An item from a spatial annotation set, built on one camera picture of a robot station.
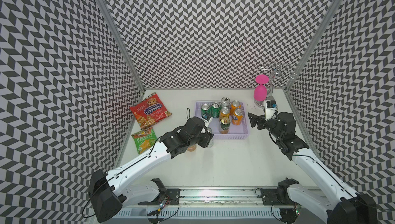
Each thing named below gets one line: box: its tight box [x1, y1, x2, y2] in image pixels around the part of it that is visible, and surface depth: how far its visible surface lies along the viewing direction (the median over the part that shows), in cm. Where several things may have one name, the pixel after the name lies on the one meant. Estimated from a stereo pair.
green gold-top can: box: [219, 116, 231, 135], surface depth 91 cm
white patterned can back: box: [221, 96, 231, 108], surface depth 96 cm
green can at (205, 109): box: [200, 103, 212, 117], surface depth 98 cm
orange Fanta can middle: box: [219, 106, 230, 122], surface depth 95 cm
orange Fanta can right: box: [231, 107, 244, 126], surface depth 95 cm
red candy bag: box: [129, 92, 173, 129], surface depth 103 cm
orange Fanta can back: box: [230, 99, 241, 115], surface depth 98 cm
